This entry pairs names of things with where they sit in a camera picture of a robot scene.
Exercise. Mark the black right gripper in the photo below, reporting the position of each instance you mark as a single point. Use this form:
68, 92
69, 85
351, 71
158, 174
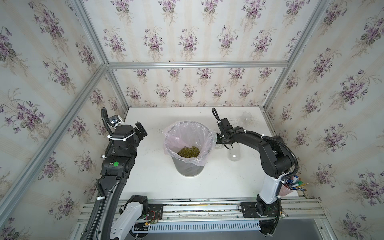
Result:
218, 141

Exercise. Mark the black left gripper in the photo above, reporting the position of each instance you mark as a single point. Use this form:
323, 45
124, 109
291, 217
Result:
139, 134

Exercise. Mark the red lid bean jar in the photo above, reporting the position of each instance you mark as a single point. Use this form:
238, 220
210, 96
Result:
234, 153

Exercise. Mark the green lid bean jar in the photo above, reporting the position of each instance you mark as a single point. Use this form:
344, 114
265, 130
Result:
219, 146

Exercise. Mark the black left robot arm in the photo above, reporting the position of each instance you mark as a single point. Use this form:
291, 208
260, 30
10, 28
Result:
107, 222

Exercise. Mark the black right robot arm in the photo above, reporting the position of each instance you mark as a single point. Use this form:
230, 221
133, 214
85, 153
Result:
278, 162

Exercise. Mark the green mung beans pile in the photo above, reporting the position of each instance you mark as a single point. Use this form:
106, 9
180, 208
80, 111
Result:
187, 152

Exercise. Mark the mesh bin with pink bag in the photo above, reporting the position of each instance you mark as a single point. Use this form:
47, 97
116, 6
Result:
189, 144

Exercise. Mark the pink pen cup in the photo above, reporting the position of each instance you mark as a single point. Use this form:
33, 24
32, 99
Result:
293, 184

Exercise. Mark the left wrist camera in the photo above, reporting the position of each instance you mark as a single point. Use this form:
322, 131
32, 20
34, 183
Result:
115, 121

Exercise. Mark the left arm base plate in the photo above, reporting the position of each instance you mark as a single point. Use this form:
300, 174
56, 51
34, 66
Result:
154, 214

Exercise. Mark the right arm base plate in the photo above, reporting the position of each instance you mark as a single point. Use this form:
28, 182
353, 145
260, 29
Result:
255, 210

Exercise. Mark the white slotted cable duct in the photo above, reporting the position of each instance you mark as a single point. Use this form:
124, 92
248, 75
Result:
199, 227

